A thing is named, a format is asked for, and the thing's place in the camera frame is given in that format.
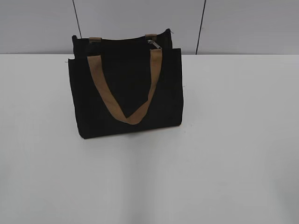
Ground black tote bag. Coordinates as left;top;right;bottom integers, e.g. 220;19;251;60
68;29;184;139

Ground silver zipper pull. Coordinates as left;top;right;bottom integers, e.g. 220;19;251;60
148;40;161;49

